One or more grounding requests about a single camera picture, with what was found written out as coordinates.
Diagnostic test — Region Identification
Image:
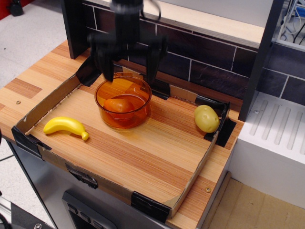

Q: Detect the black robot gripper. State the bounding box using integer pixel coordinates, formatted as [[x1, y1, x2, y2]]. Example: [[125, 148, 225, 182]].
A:
[[88, 10, 167, 83]]

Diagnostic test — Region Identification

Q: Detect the orange toy carrot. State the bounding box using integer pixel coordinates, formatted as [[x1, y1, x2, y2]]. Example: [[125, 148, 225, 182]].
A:
[[103, 98, 134, 113]]

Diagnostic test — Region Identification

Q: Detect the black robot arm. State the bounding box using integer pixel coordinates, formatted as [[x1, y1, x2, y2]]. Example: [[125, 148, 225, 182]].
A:
[[88, 0, 167, 84]]

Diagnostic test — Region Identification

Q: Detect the orange transparent plastic pot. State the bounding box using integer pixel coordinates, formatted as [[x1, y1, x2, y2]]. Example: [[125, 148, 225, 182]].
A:
[[95, 73, 152, 129]]

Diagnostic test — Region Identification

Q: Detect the cardboard fence with black tape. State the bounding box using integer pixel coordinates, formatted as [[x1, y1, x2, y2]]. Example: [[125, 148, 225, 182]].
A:
[[11, 54, 237, 224]]

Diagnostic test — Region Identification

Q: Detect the yellow toy banana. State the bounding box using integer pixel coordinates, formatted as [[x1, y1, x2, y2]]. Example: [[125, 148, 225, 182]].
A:
[[43, 116, 89, 141]]

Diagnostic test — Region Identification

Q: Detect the yellow-green toy potato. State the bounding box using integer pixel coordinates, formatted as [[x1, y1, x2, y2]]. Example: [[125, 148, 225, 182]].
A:
[[194, 105, 220, 133]]

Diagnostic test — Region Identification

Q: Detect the black object top left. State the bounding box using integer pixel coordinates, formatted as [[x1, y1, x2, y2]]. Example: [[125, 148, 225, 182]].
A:
[[7, 0, 23, 17]]

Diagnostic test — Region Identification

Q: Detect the brass screw right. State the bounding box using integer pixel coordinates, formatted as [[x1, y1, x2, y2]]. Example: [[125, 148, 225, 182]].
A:
[[205, 187, 211, 193]]

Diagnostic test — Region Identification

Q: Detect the grey toy oven front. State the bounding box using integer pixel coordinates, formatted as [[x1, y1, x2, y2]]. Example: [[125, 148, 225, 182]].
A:
[[62, 189, 118, 229]]

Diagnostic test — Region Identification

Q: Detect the white toy sink drainboard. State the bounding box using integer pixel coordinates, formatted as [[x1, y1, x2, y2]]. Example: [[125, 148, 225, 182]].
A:
[[229, 93, 305, 208]]

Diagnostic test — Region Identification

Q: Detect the white cables top right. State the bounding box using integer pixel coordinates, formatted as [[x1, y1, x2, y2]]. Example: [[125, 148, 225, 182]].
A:
[[277, 0, 305, 45]]

